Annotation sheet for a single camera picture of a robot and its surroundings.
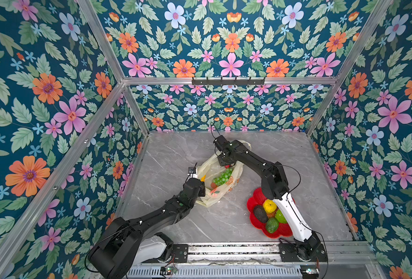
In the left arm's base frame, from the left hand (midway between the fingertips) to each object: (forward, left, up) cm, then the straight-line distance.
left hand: (203, 179), depth 87 cm
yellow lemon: (-15, -31, -4) cm, 35 cm away
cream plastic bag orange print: (+10, -5, -8) cm, 14 cm away
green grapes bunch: (+1, -11, -2) cm, 11 cm away
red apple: (+9, -14, -3) cm, 17 cm away
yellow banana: (+4, 0, -7) cm, 8 cm away
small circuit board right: (-41, -42, -9) cm, 60 cm away
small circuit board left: (-36, +17, -9) cm, 41 cm away
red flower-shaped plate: (-10, -27, -7) cm, 30 cm away
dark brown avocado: (-18, -26, -4) cm, 32 cm away
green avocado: (-24, -30, -4) cm, 38 cm away
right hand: (+17, -16, -6) cm, 24 cm away
